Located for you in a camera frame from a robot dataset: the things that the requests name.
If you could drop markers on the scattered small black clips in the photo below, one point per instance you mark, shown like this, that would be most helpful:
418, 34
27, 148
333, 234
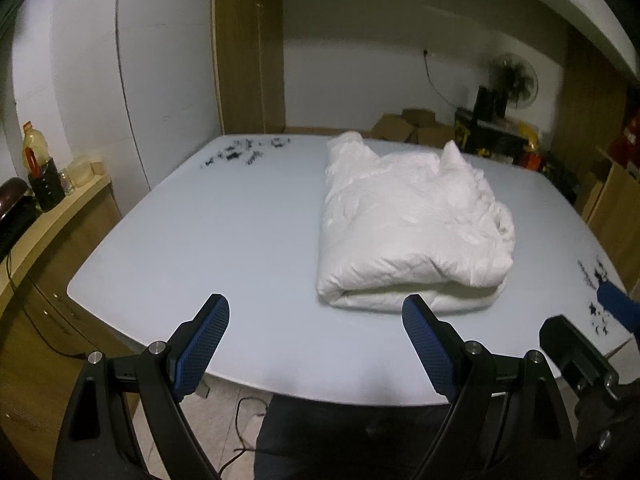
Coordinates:
597, 275
245, 152

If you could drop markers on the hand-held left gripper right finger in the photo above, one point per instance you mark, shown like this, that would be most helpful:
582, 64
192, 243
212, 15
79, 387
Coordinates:
430, 345

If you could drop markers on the black container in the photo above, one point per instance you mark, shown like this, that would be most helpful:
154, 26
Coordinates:
47, 187

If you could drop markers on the standing electric fan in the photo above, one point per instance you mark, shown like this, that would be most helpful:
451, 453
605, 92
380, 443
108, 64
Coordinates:
515, 80

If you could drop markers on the white puffer jacket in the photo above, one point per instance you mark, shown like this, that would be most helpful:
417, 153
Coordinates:
410, 220

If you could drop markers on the translucent plastic container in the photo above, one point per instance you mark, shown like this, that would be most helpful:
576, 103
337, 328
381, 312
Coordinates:
81, 172

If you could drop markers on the red orange object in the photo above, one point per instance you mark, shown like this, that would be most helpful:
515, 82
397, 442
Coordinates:
531, 160

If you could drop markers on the wooden sideboard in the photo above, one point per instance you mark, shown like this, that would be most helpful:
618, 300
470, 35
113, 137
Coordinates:
45, 300

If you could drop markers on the dark brown rounded object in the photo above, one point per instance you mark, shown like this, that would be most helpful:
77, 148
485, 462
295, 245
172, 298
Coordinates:
15, 197

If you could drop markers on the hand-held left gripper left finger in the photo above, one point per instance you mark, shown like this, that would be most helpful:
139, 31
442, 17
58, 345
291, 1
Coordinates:
202, 340

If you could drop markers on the red packages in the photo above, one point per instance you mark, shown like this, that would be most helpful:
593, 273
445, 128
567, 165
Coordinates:
629, 140

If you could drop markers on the black flat object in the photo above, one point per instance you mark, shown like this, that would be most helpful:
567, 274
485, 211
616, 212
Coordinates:
15, 232

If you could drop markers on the person's dark trousers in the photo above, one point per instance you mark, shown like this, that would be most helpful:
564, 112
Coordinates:
350, 440

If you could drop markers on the black and yellow case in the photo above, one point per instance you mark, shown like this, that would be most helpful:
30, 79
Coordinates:
487, 140

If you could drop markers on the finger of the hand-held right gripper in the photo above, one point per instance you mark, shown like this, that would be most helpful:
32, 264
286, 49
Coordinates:
620, 305
575, 350

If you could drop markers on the yellow plastic object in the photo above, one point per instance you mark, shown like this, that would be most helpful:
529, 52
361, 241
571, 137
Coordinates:
530, 137

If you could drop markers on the wooden cabinet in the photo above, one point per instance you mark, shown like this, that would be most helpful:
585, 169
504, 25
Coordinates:
585, 120

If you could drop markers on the wooden wall column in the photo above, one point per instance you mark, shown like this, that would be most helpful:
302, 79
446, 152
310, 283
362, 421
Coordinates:
247, 45

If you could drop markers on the small beige box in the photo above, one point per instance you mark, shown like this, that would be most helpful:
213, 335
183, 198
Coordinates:
98, 168

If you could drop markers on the wooden shelf unit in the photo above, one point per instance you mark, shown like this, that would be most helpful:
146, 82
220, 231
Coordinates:
617, 210

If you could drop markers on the black device on case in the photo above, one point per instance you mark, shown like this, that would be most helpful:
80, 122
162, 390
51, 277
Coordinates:
490, 102

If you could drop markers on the cooking oil bottle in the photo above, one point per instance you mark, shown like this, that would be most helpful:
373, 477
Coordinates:
34, 147

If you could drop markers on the glass jar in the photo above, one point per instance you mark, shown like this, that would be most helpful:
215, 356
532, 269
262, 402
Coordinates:
66, 182

